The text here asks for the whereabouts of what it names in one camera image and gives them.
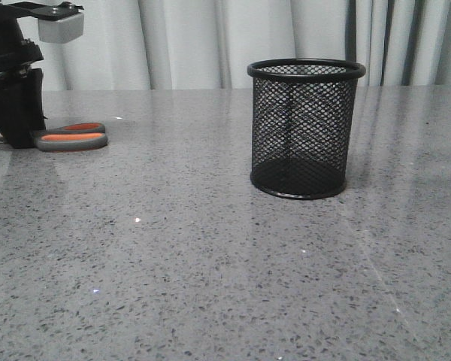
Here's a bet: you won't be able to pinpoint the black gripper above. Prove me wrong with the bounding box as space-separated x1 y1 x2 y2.
0 1 83 148

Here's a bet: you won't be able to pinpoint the grey orange handled scissors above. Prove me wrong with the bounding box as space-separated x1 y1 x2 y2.
31 123 108 152

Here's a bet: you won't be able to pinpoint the black mesh pen bucket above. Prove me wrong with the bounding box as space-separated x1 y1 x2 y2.
247 59 366 200

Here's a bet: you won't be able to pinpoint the grey pleated curtain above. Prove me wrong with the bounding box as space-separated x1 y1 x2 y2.
41 1 451 90

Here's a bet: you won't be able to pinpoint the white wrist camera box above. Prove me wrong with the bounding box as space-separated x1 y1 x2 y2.
38 13 84 44

